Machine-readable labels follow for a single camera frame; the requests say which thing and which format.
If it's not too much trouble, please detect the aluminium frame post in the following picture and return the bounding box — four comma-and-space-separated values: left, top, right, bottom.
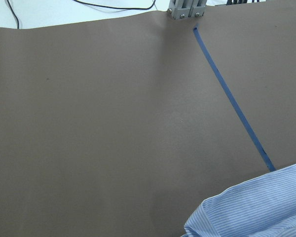
167, 0, 207, 20

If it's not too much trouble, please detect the long black table cable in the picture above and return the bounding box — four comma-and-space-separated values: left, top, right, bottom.
73, 0, 156, 10

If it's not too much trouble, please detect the light blue striped shirt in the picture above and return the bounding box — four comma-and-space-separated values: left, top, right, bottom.
184, 164, 296, 237

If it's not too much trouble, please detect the orange black usb hub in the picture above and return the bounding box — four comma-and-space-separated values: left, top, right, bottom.
226, 0, 262, 5

